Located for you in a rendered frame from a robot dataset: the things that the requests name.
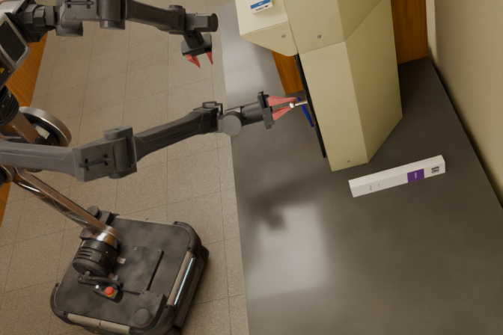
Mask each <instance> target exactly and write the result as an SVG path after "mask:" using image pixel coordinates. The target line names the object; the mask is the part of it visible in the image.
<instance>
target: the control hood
mask: <svg viewBox="0 0 503 335"><path fill-rule="evenodd" d="M235 1H236V6H237V17H238V23H239V29H240V37H241V38H243V39H244V40H247V41H249V42H252V43H255V44H257V45H259V46H262V47H265V48H267V49H271V50H272V51H275V52H278V53H280V54H283V55H286V56H292V55H297V53H299V52H298V49H297V46H296V41H295V39H294V36H293V31H292V28H291V25H290V20H289V17H288V14H287V9H286V7H285V3H284V0H271V2H272V7H269V8H267V9H265V10H261V11H259V12H257V13H253V14H252V11H251V9H250V7H249V4H248V2H247V0H235Z"/></svg>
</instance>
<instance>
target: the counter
mask: <svg viewBox="0 0 503 335"><path fill-rule="evenodd" d="M218 12H219V27H220V36H221V44H222V59H223V67H224V75H225V90H226V98H227V107H228V109H230V108H235V107H238V106H241V105H246V104H249V103H253V102H257V101H258V99H257V93H258V92H260V91H263V94H266V93H268V94H269V96H279V97H284V98H289V97H296V102H298V100H297V98H298V97H300V99H301V100H306V98H305V92H304V90H301V91H298V92H295V93H290V94H287V95H285V92H284V88H283V86H282V83H281V79H280V77H279V74H278V70H277V67H276V65H275V61H274V58H273V56H272V52H271V49H267V48H265V47H262V46H259V45H257V44H255V43H252V42H249V41H247V40H244V39H243V38H241V37H240V29H239V23H238V17H237V6H236V1H231V2H228V3H225V4H221V5H220V6H219V7H218ZM397 71H398V78H399V86H400V100H401V107H402V115H403V117H402V118H401V119H400V121H399V122H398V124H397V125H396V126H395V127H394V129H393V130H392V131H391V133H390V134H389V136H388V137H387V138H386V140H385V141H384V142H383V144H382V145H381V147H380V148H379V149H378V150H377V152H376V153H375V154H374V156H373V157H372V159H371V160H370V161H369V162H368V163H366V164H363V165H356V166H353V167H348V168H344V169H341V170H336V171H332V170H331V167H330V164H329V159H328V156H327V155H326V158H323V154H322V152H321V149H320V144H319V141H318V138H317V134H316V131H315V128H314V126H313V127H312V126H311V124H310V123H309V122H308V119H307V117H306V116H305V113H304V111H303V110H302V107H301V106H297V107H295V108H293V109H290V110H289V111H287V112H286V113H284V114H283V115H281V116H280V117H279V118H278V119H277V120H274V122H275V123H274V124H272V125H271V127H272V128H271V129H266V126H265V123H264V121H260V122H257V123H253V124H249V125H246V126H243V127H242V128H241V130H240V132H239V133H238V134H237V135H233V136H230V137H231V152H232V161H233V169H234V184H235V192H236V200H237V215H238V223H239V232H240V246H241V254H242V262H243V277H244V286H245V294H246V309H247V316H248V325H249V335H503V209H502V207H501V205H500V203H499V200H498V198H497V196H496V194H495V192H494V190H493V188H492V186H491V185H490V182H489V180H488V179H487V175H486V174H485V172H484V169H483V168H482V166H481V163H480V162H479V160H478V157H477V156H476V154H475V151H474V149H473V147H472V145H471V143H470V141H469V139H468V137H467V135H466V133H465V131H464V129H463V126H462V124H461V122H460V120H459V118H458V116H457V114H456V112H455V110H454V108H453V106H452V104H451V101H450V99H449V98H448V95H447V93H446V92H445V89H444V87H443V86H442V83H441V82H440V80H439V77H438V75H437V73H436V71H435V69H434V67H433V65H432V63H431V61H430V59H429V57H428V56H427V57H424V58H419V59H416V60H413V61H408V62H405V63H402V64H398V65H397ZM440 155H442V157H443V159H444V161H445V173H441V174H437V175H434V176H429V177H426V178H423V179H418V180H416V181H412V182H408V183H404V184H401V185H396V186H393V187H390V188H385V189H383V190H379V191H375V192H371V193H368V194H363V195H360V196H357V197H353V194H352V192H351V189H350V184H349V180H351V179H356V178H359V177H362V176H367V175H370V174H373V173H378V172H381V171H384V170H389V169H392V168H397V167H400V166H403V165H407V164H411V163H413V162H419V161H421V160H425V159H429V158H433V157H435V156H440Z"/></svg>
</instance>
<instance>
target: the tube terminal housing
mask: <svg viewBox="0 0 503 335"><path fill-rule="evenodd" d="M284 3H285V7H286V9H287V14H288V17H289V20H290V25H291V28H292V31H293V36H294V39H295V41H296V46H297V49H298V52H299V57H300V60H301V63H302V68H303V71H304V74H305V78H306V81H307V84H308V89H309V92H310V95H311V100H312V102H313V106H314V110H315V114H316V116H317V121H318V124H319V127H320V132H321V135H322V138H323V143H324V146H325V148H326V153H327V156H328V159H329V164H330V167H331V170H332V171H336V170H341V169H344V168H350V167H353V166H356V165H363V164H366V163H368V162H369V161H370V160H371V159H372V157H373V156H374V154H375V153H376V152H377V150H378V149H379V148H380V147H381V145H382V144H383V142H384V141H385V140H386V138H387V137H388V136H389V134H390V133H391V131H392V130H393V129H394V127H395V126H396V125H397V124H398V122H399V121H400V119H401V118H402V117H403V115H402V107H401V100H400V86H399V78H398V71H397V58H396V50H395V43H394V29H393V22H392V15H391V0H284Z"/></svg>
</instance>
